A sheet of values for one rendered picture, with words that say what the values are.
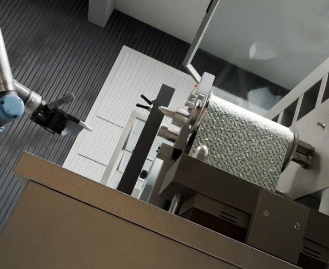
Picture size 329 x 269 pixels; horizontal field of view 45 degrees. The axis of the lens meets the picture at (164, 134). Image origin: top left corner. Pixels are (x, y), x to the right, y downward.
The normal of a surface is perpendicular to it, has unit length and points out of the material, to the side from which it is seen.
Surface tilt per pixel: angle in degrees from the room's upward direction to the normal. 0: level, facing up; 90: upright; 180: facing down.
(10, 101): 90
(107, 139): 90
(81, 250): 90
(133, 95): 90
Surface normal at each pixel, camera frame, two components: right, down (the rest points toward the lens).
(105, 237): 0.18, -0.32
